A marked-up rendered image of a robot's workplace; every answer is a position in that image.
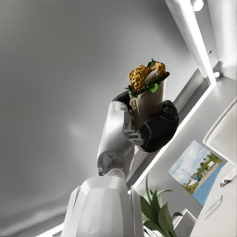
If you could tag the chicken roll wrap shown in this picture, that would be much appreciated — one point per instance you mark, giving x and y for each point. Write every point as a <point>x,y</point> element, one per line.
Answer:
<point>147,92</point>

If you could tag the green potted plant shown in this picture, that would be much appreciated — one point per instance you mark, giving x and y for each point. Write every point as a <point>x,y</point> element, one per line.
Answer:
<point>155,209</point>

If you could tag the white ceiling light strip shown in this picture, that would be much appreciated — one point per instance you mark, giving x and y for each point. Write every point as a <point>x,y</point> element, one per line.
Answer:
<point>193,40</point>

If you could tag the landscape wall picture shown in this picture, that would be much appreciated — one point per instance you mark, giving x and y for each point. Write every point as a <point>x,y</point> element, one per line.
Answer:
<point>197,170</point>

